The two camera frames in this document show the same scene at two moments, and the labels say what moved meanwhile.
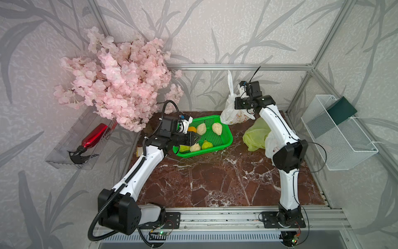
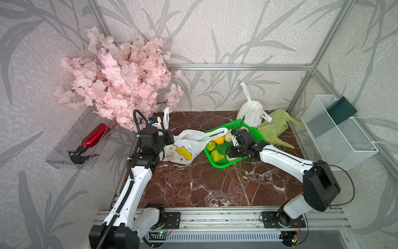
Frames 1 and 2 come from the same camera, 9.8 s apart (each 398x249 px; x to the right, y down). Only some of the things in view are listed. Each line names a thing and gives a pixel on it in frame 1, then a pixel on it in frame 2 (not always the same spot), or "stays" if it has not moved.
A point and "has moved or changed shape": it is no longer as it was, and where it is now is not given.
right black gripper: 237,105 → 229,152
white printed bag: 271,146 → 188,144
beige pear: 217,128 → 228,137
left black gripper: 189,137 → 167,134
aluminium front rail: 315,218 stays
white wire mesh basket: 342,147 stays
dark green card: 341,110 stays
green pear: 207,144 → 216,156
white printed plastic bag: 230,115 has moved or changed shape
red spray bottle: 89,141 stays
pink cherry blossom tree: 131,82 stays
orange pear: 192,129 → 219,140
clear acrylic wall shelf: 83,144 stays
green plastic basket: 214,134 → 215,149
